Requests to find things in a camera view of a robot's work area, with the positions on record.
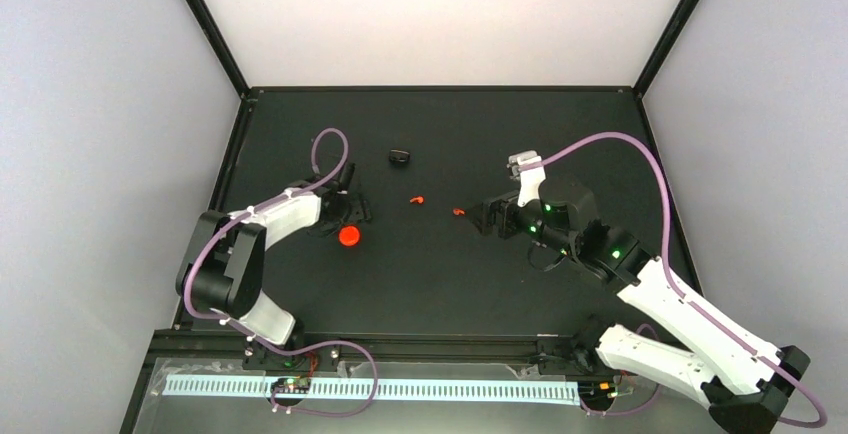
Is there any black aluminium front rail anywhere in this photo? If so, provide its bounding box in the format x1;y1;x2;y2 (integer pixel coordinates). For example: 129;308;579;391
143;330;595;375

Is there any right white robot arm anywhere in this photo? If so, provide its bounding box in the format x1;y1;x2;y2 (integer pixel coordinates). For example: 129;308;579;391
465;178;810;433

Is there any white slotted cable duct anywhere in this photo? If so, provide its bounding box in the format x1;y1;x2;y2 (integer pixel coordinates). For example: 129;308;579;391
157;374;580;406

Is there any black glossy earbud charging case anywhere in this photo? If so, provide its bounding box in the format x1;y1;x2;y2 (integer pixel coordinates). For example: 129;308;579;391
388;149;411;167

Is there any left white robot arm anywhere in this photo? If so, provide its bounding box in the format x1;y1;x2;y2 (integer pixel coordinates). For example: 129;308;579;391
175;181;372;347

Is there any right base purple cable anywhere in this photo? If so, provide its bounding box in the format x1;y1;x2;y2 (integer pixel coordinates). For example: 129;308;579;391
577;323;664;418

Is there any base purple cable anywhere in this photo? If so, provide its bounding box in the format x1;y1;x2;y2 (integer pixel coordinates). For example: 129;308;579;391
577;323;664;418
228;321;380;419

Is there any clear plastic sheet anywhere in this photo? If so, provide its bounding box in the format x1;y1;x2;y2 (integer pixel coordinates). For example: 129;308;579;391
122;359;715;433

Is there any red round cap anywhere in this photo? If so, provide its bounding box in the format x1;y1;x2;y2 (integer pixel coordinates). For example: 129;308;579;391
338;225;361;247

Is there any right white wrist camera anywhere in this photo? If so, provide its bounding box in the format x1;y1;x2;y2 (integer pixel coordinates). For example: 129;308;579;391
507;150;546;207

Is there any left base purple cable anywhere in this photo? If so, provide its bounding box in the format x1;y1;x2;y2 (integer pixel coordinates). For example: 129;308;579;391
228;321;380;419

